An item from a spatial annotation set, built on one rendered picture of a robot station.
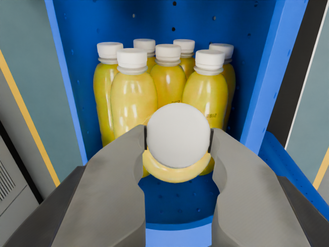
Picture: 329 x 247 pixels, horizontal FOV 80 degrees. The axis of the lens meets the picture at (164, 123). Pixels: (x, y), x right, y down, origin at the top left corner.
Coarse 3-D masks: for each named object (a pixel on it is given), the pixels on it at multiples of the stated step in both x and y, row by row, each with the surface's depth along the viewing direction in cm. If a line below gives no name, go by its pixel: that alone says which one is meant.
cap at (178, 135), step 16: (160, 112) 12; (176, 112) 12; (192, 112) 12; (160, 128) 12; (176, 128) 12; (192, 128) 12; (208, 128) 12; (160, 144) 12; (176, 144) 12; (192, 144) 11; (208, 144) 11; (160, 160) 11; (176, 160) 11; (192, 160) 11
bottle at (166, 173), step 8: (144, 152) 15; (144, 160) 15; (152, 160) 14; (200, 160) 14; (208, 160) 16; (152, 168) 15; (160, 168) 14; (168, 168) 14; (176, 168) 13; (184, 168) 14; (192, 168) 14; (200, 168) 15; (160, 176) 16; (168, 176) 15; (176, 176) 15; (184, 176) 15; (192, 176) 16
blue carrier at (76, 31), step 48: (48, 0) 21; (96, 0) 30; (144, 0) 35; (192, 0) 35; (240, 0) 31; (288, 0) 14; (96, 48) 33; (240, 48) 33; (288, 48) 18; (240, 96) 35; (96, 144) 38; (144, 192) 36; (192, 192) 36; (192, 240) 26
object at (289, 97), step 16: (320, 0) 101; (304, 16) 105; (320, 16) 104; (304, 32) 108; (320, 32) 108; (304, 48) 112; (288, 64) 117; (304, 64) 117; (288, 80) 122; (304, 80) 121; (288, 96) 127; (272, 112) 133; (288, 112) 132; (272, 128) 139; (288, 128) 138
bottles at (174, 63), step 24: (120, 48) 30; (144, 48) 34; (168, 48) 28; (192, 48) 35; (216, 48) 31; (96, 72) 31; (168, 72) 29; (192, 72) 36; (96, 96) 32; (168, 96) 30
